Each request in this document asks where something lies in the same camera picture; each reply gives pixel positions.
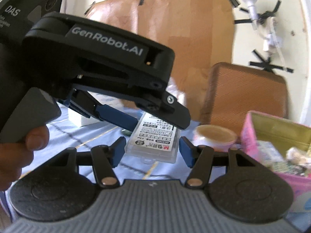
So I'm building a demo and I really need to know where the white power adapter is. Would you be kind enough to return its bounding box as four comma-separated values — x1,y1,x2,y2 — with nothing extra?
262,33,285,54

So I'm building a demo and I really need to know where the green printed tissue pack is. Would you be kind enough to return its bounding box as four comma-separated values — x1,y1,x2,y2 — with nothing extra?
257,141,285,173

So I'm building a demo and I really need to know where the black tape cross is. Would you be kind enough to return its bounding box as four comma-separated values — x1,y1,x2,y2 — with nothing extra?
250,49,295,74
234,0,281,25

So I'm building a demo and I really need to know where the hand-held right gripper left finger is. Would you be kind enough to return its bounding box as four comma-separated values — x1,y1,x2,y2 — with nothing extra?
62,136,127,188

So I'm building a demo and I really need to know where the clear barcode label package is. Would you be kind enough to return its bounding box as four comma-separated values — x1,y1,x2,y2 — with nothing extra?
125,112,182,163

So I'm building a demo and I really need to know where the person's left hand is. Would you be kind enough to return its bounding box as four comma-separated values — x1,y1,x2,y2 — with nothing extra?
0,125,50,193

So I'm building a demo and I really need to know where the wooden board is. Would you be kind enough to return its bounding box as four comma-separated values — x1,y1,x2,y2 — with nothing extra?
85,0,238,122

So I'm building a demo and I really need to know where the blue striped tablecloth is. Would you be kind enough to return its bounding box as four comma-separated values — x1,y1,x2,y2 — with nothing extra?
5,99,243,199

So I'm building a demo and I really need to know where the pink box with gold lining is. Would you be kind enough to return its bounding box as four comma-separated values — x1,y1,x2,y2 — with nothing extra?
240,110,311,221

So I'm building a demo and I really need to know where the small yogurt cup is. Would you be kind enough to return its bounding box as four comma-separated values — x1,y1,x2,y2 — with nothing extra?
194,124,238,152

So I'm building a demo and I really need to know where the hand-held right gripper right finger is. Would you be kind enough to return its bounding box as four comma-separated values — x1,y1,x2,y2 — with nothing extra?
179,136,252,188

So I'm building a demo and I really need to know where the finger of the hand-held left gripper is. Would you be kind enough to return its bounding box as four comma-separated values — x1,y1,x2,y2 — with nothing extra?
135,90,191,130
66,89,139,132

